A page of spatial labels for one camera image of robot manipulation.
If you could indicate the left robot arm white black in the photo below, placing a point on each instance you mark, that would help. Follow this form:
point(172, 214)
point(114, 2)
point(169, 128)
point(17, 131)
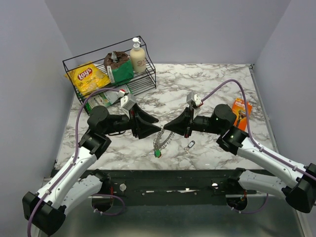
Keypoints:
point(48, 207)

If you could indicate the green white snack packet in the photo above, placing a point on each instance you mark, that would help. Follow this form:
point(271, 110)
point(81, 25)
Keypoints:
point(110, 97)

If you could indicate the green key tag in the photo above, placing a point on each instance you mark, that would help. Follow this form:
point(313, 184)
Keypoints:
point(156, 153)

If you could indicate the black wire shelf rack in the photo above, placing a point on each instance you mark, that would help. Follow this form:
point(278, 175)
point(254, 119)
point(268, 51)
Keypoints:
point(140, 83)

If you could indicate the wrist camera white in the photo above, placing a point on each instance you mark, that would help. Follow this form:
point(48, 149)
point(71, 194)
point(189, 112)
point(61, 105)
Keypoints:
point(127, 102)
point(194, 100)

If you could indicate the black key tag with key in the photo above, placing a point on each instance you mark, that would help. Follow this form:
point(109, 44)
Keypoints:
point(190, 145)

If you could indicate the metal disc with key rings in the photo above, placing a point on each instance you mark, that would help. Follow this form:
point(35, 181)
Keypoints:
point(163, 138)

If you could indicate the orange razor box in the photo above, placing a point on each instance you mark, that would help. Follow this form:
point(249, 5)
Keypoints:
point(239, 110)

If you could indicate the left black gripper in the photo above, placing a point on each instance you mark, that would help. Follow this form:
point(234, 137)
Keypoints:
point(139, 129)

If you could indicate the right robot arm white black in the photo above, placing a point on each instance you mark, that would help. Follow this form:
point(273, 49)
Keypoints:
point(292, 181)

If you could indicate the cream soap pump bottle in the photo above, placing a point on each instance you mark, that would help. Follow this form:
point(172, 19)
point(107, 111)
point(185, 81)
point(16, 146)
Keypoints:
point(138, 56)

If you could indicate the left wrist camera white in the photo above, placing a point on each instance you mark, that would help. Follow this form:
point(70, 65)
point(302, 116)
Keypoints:
point(127, 102)

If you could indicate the green brown coffee bag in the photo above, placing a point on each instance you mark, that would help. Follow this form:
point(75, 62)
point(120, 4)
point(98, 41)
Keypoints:
point(118, 67)

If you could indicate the yellow chips bag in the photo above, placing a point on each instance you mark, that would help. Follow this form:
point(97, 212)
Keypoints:
point(88, 78)

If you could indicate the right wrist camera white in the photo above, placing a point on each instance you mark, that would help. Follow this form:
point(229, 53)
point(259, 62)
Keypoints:
point(194, 100)

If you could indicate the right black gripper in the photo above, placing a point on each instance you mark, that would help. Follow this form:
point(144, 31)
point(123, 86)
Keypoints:
point(183, 124)

